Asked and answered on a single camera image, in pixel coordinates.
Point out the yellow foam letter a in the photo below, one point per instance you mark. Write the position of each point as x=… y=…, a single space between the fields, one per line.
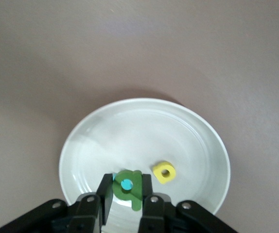
x=159 y=177

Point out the green foam letter g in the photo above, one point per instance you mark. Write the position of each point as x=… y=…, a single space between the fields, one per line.
x=135 y=194

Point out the teal foam letter y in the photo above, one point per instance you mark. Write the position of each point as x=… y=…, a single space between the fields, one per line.
x=126 y=185

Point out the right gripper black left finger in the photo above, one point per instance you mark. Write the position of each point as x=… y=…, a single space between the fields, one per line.
x=86 y=213

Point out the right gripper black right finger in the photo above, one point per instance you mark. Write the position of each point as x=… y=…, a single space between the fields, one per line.
x=159 y=216

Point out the brown table cover sheet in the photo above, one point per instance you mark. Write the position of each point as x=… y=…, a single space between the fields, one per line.
x=32 y=72

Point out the beige plate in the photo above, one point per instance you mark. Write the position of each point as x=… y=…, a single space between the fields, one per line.
x=144 y=136

